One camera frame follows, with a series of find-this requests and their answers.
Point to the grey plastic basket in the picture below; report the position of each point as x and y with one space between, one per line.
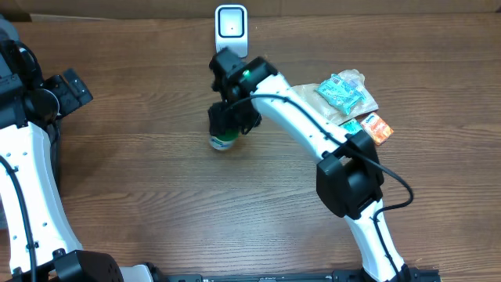
8 31

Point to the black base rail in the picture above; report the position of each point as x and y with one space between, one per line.
345 275

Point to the white barcode scanner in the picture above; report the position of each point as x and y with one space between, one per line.
231 29

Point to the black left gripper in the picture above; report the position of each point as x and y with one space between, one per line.
73 88

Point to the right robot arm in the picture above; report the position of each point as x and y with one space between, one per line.
349 175

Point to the beige paper pouch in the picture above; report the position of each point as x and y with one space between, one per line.
308 94

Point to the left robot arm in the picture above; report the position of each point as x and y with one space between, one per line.
43 247

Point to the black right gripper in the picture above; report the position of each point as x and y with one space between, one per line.
225 120

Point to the orange tissue pack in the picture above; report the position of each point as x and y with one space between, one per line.
376 128

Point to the green lid jar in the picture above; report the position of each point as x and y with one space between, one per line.
224 141

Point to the teal packet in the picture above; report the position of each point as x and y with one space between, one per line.
340 94

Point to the teal tissue pack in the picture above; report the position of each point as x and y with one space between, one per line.
352 126

